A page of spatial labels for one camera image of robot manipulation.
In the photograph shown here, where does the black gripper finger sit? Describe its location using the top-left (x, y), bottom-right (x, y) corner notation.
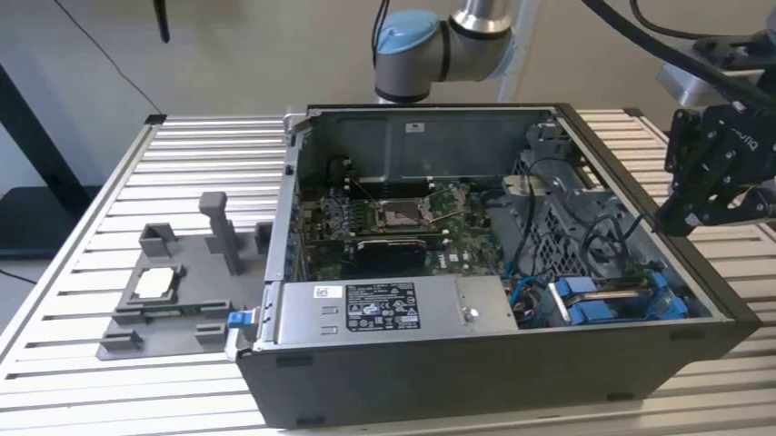
top-left (715, 183), bottom-right (776, 226)
top-left (657, 190), bottom-right (720, 237)

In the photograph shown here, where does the hard disk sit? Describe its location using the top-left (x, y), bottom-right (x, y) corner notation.
top-left (548, 272), bottom-right (688, 326)

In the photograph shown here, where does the perforated grey disk bay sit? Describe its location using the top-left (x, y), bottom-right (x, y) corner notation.
top-left (489, 122), bottom-right (691, 326)

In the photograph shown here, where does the black RAM slot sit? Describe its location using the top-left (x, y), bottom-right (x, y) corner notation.
top-left (350, 230), bottom-right (448, 242)

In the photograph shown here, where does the green motherboard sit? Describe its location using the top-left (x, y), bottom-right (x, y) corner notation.
top-left (297, 179), bottom-right (517, 281)

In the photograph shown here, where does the metal socket cover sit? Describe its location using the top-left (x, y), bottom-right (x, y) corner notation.
top-left (424, 184), bottom-right (472, 219)

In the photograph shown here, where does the CPU socket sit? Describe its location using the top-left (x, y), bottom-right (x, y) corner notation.
top-left (373, 197), bottom-right (436, 231)

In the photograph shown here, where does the black graphics card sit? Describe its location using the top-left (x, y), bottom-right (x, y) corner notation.
top-left (350, 238), bottom-right (429, 278)

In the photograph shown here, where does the thin metal locking lever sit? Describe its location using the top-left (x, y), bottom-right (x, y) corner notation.
top-left (356, 180), bottom-right (389, 202)

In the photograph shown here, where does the black open PC case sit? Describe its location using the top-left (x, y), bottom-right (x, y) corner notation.
top-left (223, 102), bottom-right (763, 431)

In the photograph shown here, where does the silver power supply unit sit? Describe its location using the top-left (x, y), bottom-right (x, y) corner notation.
top-left (275, 275), bottom-right (520, 346)

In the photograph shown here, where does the grey parts rack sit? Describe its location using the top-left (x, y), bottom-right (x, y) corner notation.
top-left (96, 191), bottom-right (274, 360)

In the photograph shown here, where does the silver CPU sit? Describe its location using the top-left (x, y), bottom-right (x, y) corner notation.
top-left (134, 268), bottom-right (181, 300)

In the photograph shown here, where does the black stand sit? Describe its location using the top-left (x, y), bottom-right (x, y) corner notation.
top-left (0, 63), bottom-right (104, 260)

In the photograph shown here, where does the black disk wire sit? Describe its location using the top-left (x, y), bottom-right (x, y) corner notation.
top-left (605, 213), bottom-right (664, 274)
top-left (579, 213), bottom-right (632, 272)

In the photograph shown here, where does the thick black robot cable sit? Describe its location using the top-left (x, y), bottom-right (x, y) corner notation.
top-left (580, 0), bottom-right (766, 108)

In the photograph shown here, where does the blue wire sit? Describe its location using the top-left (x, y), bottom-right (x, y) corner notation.
top-left (507, 272), bottom-right (547, 314)

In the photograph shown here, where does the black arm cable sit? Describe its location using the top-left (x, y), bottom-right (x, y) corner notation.
top-left (370, 0), bottom-right (394, 46)

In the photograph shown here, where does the black hanging strap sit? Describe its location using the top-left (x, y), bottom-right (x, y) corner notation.
top-left (151, 0), bottom-right (173, 45)

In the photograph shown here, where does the thin black wall cable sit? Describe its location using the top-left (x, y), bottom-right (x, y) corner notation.
top-left (54, 0), bottom-right (165, 115)

